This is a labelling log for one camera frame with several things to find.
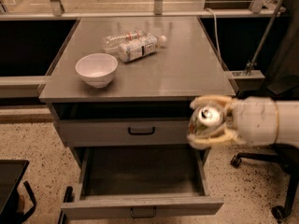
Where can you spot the grey top drawer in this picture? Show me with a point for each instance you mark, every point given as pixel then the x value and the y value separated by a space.
pixel 122 132

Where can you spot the black office chair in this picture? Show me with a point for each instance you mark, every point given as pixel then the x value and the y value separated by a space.
pixel 282 84

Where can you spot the white ceramic bowl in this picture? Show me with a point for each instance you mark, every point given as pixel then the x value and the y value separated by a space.
pixel 97 70

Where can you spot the white labelled plastic bottle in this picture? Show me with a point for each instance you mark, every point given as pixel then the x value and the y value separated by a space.
pixel 140 47

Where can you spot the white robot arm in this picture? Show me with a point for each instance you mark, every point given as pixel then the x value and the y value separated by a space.
pixel 288 122

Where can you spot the black side table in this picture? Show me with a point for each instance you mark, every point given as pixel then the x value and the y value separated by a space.
pixel 11 173

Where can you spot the metal rod stand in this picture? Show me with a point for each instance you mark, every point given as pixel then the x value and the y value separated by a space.
pixel 255 7

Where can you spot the open grey middle drawer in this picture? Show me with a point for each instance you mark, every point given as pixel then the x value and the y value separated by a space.
pixel 141 182

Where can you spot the grey metal drawer cabinet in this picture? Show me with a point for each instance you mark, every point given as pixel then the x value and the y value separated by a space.
pixel 160 86

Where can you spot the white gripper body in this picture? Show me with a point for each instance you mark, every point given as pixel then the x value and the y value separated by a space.
pixel 256 120

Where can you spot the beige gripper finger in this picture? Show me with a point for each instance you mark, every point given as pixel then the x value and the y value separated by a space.
pixel 229 137
pixel 222 100

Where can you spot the clear crushed plastic bottle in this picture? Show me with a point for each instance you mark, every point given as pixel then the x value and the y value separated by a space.
pixel 110 43

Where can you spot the green 7up soda can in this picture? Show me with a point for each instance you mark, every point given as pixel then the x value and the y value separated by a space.
pixel 207 120

